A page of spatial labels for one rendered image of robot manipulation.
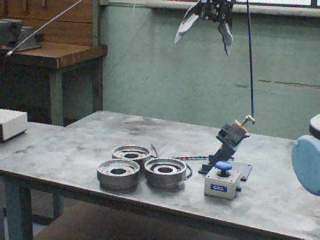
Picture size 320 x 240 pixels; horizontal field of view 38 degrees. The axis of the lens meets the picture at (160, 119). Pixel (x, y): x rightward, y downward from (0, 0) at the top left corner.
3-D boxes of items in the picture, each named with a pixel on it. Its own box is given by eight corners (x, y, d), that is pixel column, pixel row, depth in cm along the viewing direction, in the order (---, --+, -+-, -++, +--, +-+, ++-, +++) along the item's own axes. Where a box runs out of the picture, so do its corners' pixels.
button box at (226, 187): (203, 194, 109) (204, 175, 108) (212, 183, 115) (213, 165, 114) (237, 201, 106) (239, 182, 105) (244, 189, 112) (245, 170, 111)
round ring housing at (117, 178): (110, 195, 107) (110, 179, 106) (89, 179, 115) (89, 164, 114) (147, 184, 113) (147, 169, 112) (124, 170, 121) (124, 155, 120)
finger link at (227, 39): (232, 58, 121) (219, 25, 118) (226, 55, 127) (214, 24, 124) (242, 53, 121) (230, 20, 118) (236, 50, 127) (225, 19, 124)
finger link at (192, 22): (170, 37, 118) (198, 13, 117) (167, 35, 123) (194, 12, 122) (179, 46, 119) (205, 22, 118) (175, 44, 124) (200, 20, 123)
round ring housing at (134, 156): (124, 177, 117) (124, 162, 116) (104, 162, 126) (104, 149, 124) (157, 169, 123) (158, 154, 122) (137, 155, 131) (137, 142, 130)
